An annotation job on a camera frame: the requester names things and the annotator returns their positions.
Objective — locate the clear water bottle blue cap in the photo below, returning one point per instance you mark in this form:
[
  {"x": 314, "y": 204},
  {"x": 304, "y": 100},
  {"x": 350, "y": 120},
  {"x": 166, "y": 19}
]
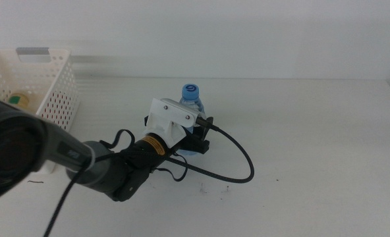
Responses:
[{"x": 190, "y": 92}]

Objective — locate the white perforated plastic basket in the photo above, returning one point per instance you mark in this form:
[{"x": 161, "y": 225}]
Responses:
[{"x": 61, "y": 56}]

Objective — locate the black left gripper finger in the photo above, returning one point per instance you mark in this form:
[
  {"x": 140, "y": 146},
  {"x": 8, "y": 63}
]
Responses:
[
  {"x": 208, "y": 123},
  {"x": 146, "y": 120}
]

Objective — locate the small dark thread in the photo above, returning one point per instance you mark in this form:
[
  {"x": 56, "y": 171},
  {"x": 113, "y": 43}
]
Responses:
[{"x": 35, "y": 181}]

